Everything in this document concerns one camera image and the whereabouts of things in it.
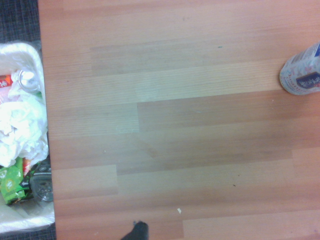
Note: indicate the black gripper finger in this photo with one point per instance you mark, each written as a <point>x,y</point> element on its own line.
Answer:
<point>138,231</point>

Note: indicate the white blue drink can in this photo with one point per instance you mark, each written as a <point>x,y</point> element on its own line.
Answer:
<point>302,72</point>

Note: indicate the silver green discarded can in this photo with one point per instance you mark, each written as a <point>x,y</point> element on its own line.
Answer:
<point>26,78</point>

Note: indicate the white plastic trash bin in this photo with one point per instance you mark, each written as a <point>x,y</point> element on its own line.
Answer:
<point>27,50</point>

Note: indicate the tiny white paper scrap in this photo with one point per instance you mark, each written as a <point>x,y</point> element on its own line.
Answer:
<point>179,211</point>

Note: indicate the green snack packet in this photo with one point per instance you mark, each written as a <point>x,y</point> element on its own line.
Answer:
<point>11,185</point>

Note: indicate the crumpled white paper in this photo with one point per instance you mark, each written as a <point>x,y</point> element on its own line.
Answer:
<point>20,125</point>

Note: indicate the red snack wrapper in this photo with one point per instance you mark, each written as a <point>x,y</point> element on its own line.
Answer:
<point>5,81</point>

